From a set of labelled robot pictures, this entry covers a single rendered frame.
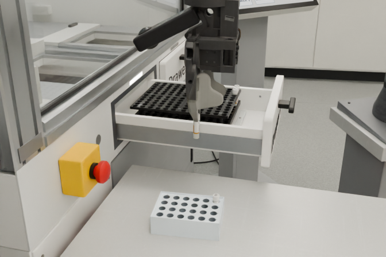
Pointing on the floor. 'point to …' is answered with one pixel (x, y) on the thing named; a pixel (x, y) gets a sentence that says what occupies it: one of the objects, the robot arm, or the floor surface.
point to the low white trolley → (234, 220)
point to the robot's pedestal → (361, 159)
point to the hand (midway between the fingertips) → (193, 112)
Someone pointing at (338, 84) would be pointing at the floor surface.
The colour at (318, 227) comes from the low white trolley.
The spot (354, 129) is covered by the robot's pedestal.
